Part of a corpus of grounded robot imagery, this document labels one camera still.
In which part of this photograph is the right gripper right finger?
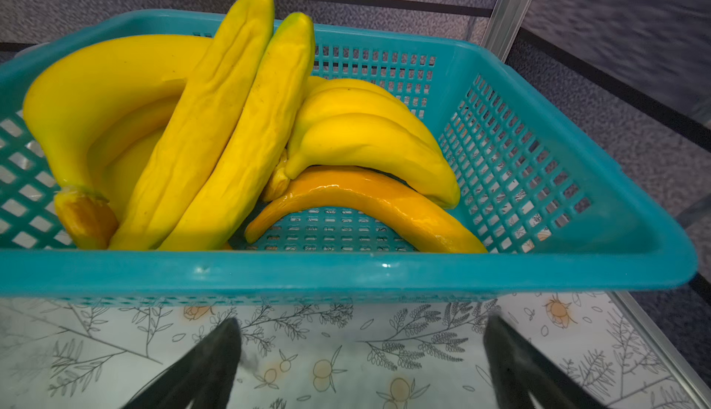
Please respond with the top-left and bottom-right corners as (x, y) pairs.
(483, 315), (604, 409)

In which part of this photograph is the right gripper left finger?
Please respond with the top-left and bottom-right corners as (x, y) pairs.
(125, 317), (242, 408)

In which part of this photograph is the yellow banana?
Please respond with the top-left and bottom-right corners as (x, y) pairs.
(109, 0), (274, 251)
(157, 12), (315, 252)

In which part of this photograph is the banana bunch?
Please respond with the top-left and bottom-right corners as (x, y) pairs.
(23, 35), (210, 250)
(261, 77), (460, 209)

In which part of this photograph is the teal plastic basket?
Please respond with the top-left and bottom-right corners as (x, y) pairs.
(1, 10), (697, 307)

